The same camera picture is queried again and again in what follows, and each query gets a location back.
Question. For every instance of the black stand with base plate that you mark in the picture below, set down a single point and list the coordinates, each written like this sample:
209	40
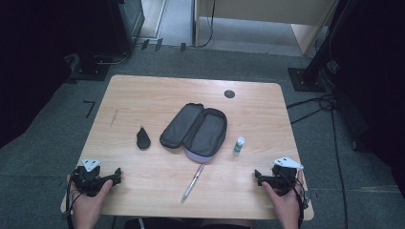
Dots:
313	66

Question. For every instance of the person's left hand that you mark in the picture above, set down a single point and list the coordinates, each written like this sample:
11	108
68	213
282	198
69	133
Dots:
90	203

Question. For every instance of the black cabinet on base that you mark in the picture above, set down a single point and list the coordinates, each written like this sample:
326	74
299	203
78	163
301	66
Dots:
105	35

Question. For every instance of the light wooden desk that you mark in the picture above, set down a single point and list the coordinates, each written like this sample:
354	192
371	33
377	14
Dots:
264	12

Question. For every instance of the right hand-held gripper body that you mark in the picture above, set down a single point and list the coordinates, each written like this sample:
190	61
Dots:
285	178

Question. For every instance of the grey zip pencil case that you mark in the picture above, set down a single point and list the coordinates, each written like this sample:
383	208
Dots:
196	130

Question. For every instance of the silver pen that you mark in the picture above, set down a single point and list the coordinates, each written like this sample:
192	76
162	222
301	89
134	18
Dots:
193	183

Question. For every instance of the white green glue stick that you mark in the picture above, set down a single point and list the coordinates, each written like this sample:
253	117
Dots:
238	145

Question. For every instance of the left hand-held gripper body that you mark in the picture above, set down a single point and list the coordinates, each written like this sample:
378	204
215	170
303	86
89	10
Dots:
86	179

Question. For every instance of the black teardrop-shaped pouch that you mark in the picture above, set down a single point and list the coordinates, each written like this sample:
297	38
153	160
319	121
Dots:
143	140

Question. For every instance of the person's right hand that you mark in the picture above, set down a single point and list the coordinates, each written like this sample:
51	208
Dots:
286	203

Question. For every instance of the black round table grommet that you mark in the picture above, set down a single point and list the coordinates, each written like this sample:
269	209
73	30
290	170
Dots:
229	93

